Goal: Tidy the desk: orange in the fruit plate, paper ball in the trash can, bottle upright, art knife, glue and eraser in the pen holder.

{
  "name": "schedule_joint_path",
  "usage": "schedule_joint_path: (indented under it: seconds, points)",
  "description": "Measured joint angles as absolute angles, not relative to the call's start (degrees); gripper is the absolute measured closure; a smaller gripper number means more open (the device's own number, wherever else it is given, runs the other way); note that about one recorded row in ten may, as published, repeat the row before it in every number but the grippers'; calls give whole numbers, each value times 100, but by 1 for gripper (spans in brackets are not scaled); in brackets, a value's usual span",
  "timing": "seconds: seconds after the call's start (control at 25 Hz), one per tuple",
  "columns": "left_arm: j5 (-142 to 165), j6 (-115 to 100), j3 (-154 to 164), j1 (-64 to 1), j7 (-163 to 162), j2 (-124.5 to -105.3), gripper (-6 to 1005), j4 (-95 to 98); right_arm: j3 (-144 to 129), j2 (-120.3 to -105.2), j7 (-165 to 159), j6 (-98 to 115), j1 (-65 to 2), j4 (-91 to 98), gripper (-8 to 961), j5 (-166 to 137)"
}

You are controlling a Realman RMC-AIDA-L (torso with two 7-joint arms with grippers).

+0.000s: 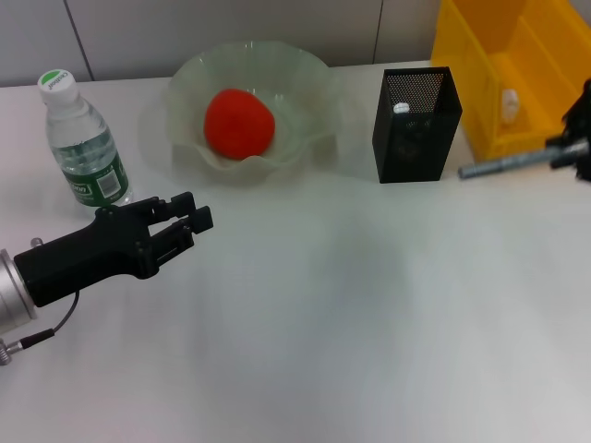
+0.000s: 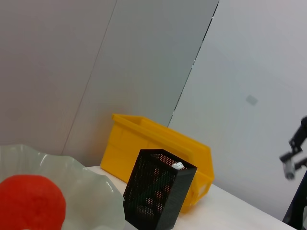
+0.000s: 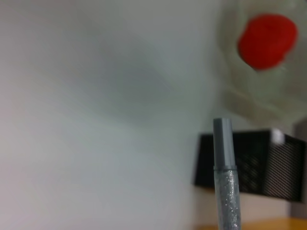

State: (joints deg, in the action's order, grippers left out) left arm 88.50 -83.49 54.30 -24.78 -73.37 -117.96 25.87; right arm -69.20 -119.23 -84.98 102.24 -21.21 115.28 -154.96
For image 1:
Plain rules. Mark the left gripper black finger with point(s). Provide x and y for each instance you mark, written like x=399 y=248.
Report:
x=182 y=205
x=203 y=220

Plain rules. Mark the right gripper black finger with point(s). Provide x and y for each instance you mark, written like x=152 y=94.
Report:
x=582 y=168
x=579 y=120

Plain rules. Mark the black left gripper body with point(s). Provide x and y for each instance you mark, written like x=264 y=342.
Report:
x=83 y=263

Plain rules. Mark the grey pen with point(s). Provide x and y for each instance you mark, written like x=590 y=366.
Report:
x=508 y=164

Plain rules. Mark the orange-red round fruit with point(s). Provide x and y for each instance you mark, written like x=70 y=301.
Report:
x=240 y=124

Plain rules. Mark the clear water bottle green label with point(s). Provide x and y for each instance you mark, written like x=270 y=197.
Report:
x=88 y=152

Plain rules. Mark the green pen white tip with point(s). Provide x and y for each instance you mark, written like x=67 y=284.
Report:
x=401 y=108

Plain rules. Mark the pale green glass fruit bowl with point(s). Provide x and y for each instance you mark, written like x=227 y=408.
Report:
x=300 y=92

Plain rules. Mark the black mesh pen holder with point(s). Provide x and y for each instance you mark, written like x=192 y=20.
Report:
x=406 y=152

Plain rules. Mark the yellow plastic bin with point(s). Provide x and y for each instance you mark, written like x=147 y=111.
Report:
x=461 y=60

